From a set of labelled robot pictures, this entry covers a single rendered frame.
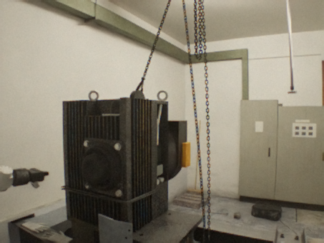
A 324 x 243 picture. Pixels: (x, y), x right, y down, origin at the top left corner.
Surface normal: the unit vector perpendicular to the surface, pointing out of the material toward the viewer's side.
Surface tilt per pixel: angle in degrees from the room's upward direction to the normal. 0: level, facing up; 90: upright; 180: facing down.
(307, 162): 90
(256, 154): 90
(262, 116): 90
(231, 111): 90
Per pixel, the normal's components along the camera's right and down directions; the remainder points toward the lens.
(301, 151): -0.50, 0.03
